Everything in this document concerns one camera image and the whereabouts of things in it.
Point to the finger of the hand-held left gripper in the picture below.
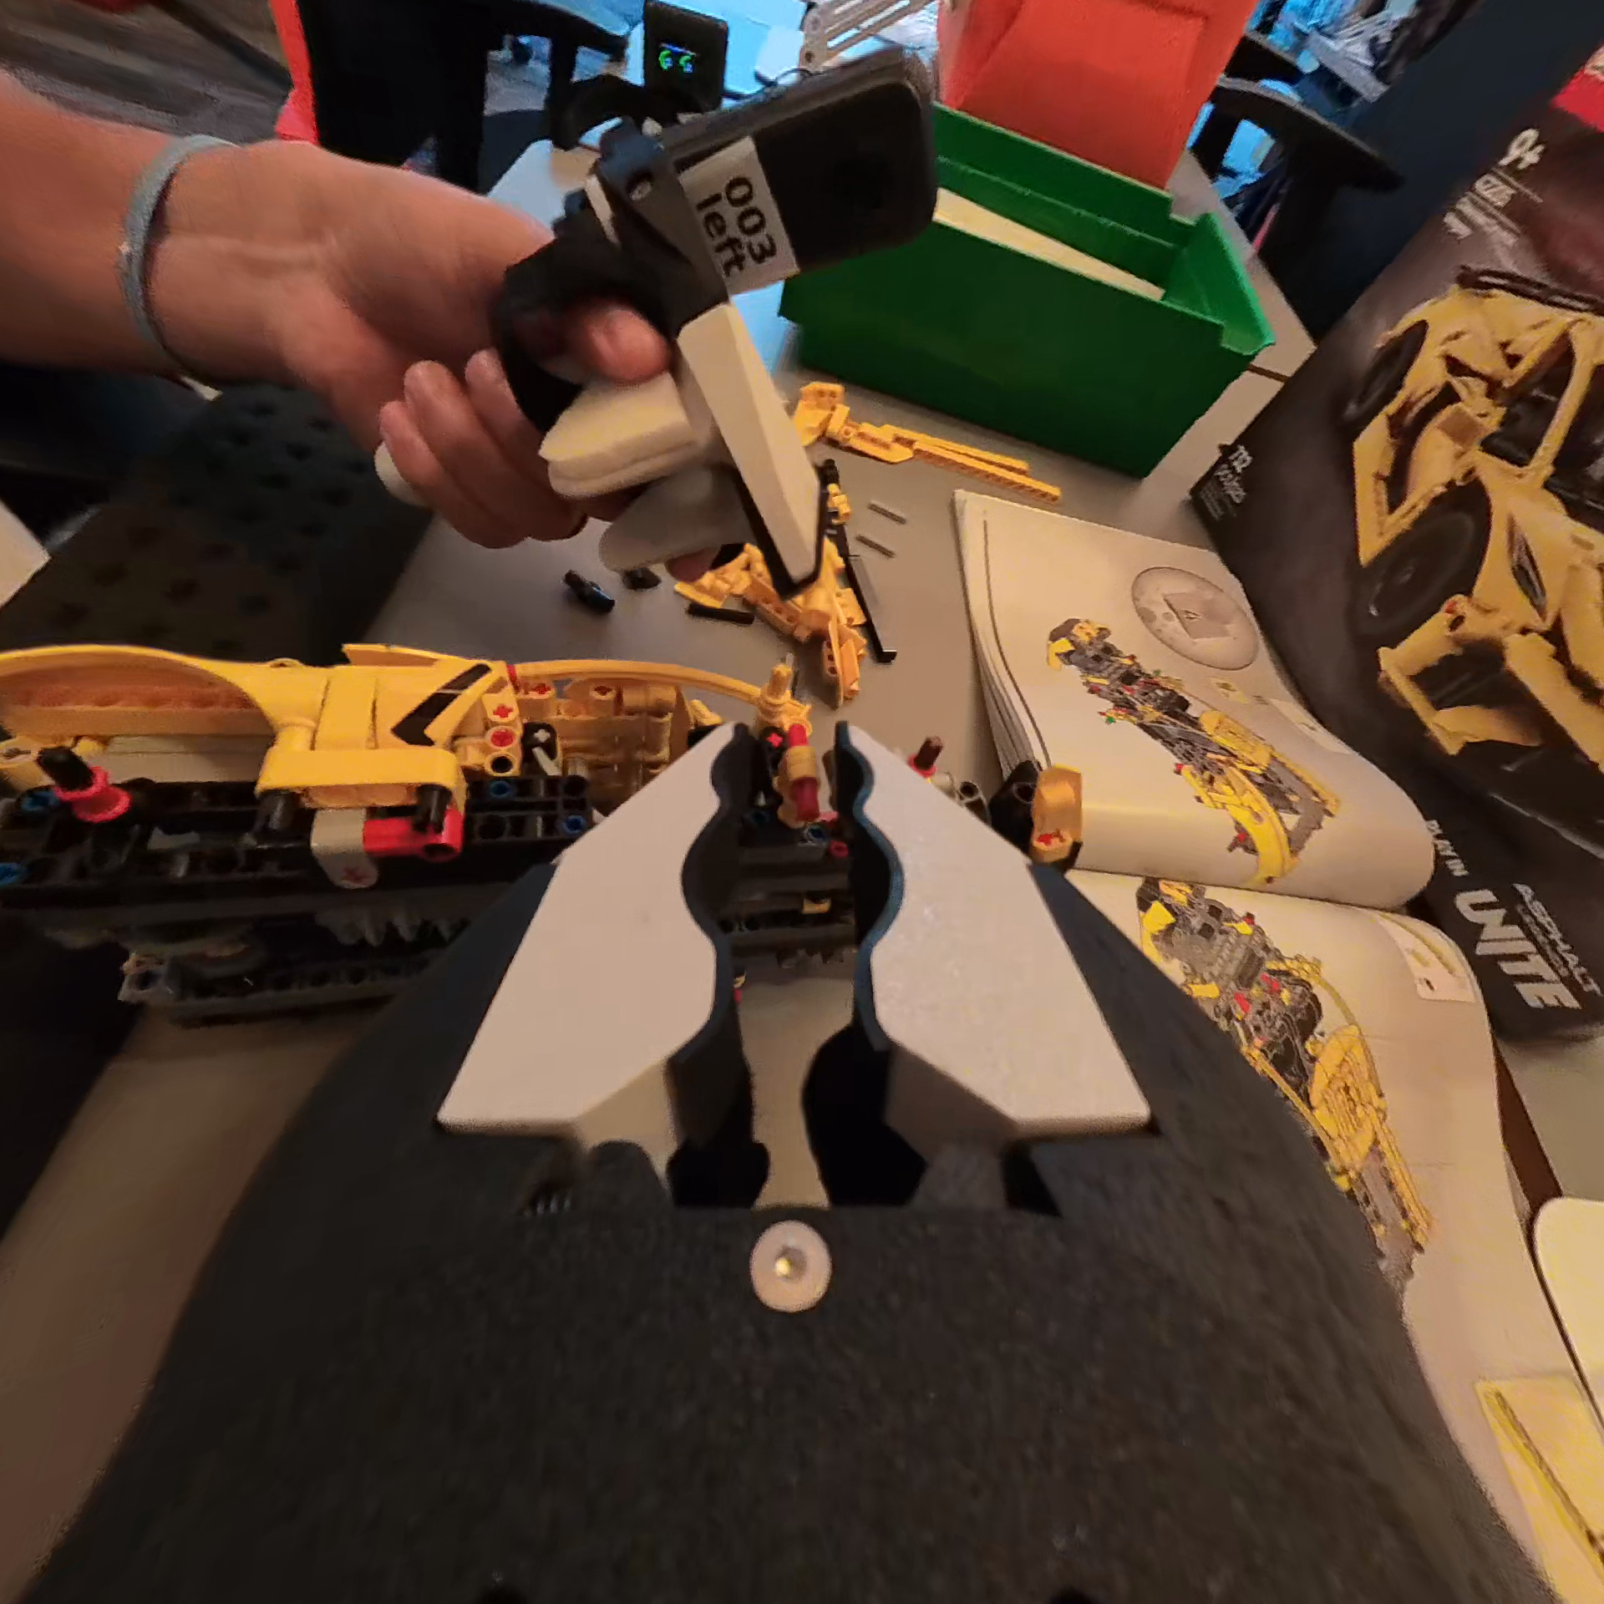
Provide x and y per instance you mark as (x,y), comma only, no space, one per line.
(753,413)

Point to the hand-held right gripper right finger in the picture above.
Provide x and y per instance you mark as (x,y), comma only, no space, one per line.
(990,1003)

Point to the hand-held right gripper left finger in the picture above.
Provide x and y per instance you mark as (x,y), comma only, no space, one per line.
(589,1003)

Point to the yellow black brick car model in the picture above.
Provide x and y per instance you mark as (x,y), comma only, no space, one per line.
(364,726)

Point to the grey desk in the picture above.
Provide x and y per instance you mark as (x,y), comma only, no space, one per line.
(927,602)

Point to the person's left hand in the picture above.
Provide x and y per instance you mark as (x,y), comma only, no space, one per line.
(352,275)

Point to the black device green display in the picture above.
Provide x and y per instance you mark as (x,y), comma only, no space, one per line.
(685,56)

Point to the pile of yellow brick parts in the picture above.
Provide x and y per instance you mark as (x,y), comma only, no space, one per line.
(803,613)

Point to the green storage bin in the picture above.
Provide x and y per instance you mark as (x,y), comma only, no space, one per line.
(1028,352)

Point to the orange bag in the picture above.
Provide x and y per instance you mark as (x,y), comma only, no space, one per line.
(1091,75)

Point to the open instruction booklet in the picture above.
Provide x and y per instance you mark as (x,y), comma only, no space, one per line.
(1091,564)

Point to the black office chair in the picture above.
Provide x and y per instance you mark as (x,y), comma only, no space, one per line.
(413,75)

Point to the light blue wristband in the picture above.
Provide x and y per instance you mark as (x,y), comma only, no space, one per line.
(140,237)

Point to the black toy car box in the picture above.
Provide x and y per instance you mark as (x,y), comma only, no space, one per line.
(1479,438)

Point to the light grey garment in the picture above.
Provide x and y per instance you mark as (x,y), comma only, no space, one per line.
(20,552)

